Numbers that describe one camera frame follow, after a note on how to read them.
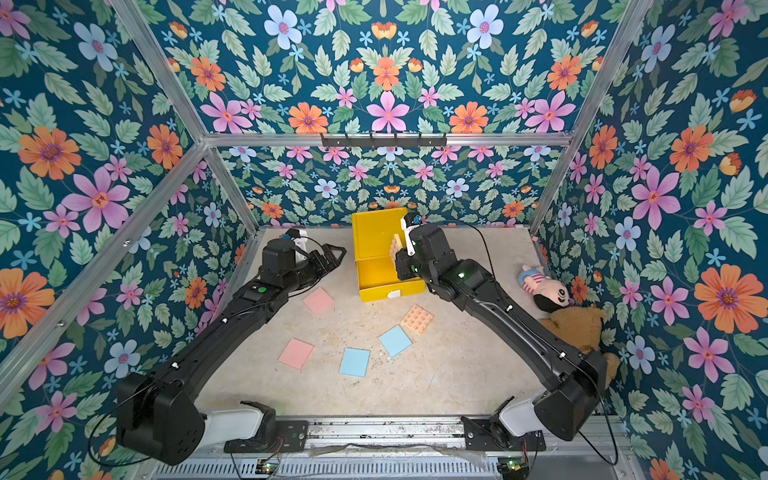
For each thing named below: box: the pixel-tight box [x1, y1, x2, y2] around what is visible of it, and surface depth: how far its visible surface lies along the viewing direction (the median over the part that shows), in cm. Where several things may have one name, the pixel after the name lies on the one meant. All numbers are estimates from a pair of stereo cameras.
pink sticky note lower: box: [278, 337, 315, 371], surface depth 90 cm
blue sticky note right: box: [378, 324, 413, 357], surface depth 92 cm
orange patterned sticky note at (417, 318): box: [400, 303, 435, 334], surface depth 95 cm
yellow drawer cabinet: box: [351, 207, 425, 303], surface depth 89 cm
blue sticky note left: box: [339, 347, 371, 378], surface depth 88 cm
